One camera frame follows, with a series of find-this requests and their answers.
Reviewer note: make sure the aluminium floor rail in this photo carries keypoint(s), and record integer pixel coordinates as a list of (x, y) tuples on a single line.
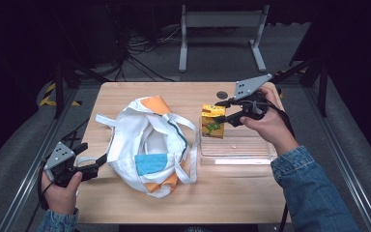
[(344, 161), (29, 180)]

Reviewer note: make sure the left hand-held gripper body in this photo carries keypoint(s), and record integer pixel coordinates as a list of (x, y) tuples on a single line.
[(59, 156)]

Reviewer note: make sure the person's left hand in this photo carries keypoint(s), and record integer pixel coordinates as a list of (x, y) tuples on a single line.
[(61, 198)]

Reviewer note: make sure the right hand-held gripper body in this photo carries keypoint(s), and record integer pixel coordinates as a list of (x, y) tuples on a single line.
[(249, 87)]

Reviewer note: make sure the person's right hand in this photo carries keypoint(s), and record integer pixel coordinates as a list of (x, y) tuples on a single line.
[(275, 129)]

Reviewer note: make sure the clear plastic tray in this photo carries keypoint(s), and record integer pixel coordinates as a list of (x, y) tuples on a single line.
[(238, 151)]

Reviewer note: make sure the black round table grommet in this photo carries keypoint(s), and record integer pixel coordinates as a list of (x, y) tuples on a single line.
[(222, 95)]

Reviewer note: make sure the white colour-block tote bag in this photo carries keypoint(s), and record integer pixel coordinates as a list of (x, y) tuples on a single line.
[(132, 138)]

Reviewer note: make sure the yellow and black floor tape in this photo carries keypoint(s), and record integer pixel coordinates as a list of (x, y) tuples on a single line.
[(50, 101)]

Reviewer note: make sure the yellow juice carton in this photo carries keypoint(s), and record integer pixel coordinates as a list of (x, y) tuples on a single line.
[(213, 124)]

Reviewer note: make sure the black tripod stand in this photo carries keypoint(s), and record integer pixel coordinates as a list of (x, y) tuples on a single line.
[(58, 90), (322, 83)]

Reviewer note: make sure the grey metal stand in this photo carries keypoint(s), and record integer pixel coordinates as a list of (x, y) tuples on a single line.
[(222, 19)]

